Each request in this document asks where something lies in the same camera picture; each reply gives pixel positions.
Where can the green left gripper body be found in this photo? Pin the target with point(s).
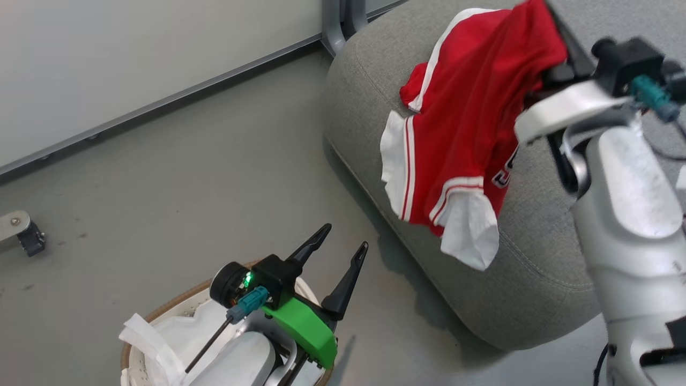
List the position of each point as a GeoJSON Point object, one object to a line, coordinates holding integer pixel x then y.
{"type": "Point", "coordinates": [308, 329]}

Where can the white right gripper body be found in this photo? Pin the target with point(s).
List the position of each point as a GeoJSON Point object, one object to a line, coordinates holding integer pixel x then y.
{"type": "Point", "coordinates": [568, 110]}

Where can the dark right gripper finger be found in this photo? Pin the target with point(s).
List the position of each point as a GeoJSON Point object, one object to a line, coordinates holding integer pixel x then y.
{"type": "Point", "coordinates": [571, 45]}

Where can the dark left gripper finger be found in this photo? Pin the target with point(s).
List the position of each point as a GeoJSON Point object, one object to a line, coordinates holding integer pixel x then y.
{"type": "Point", "coordinates": [345, 287]}
{"type": "Point", "coordinates": [311, 246]}

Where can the red basketball jersey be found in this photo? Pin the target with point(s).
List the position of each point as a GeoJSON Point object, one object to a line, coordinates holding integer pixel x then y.
{"type": "Point", "coordinates": [471, 118]}

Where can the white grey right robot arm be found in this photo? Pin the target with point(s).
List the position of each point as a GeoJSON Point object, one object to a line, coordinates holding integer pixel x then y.
{"type": "Point", "coordinates": [632, 225]}

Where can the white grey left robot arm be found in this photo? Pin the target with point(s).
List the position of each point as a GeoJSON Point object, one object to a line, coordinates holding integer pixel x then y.
{"type": "Point", "coordinates": [241, 362]}

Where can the grey fabric sofa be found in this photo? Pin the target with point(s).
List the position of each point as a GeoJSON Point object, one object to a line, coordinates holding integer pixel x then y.
{"type": "Point", "coordinates": [536, 289]}

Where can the white round laundry basket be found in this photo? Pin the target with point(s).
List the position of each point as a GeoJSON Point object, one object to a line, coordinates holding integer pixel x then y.
{"type": "Point", "coordinates": [161, 321]}

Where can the grey forked partition foot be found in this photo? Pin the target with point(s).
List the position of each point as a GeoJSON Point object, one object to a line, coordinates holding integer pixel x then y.
{"type": "Point", "coordinates": [343, 21]}

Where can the large white partition panel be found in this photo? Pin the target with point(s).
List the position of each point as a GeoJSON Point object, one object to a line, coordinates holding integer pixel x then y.
{"type": "Point", "coordinates": [134, 59]}

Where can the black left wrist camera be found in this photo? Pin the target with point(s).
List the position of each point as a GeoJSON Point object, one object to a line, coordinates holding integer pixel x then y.
{"type": "Point", "coordinates": [268, 276]}

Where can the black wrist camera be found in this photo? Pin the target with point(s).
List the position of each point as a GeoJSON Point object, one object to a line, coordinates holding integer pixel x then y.
{"type": "Point", "coordinates": [268, 276]}
{"type": "Point", "coordinates": [627, 64]}

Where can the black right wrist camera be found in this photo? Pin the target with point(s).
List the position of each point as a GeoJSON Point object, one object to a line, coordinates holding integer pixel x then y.
{"type": "Point", "coordinates": [627, 64]}

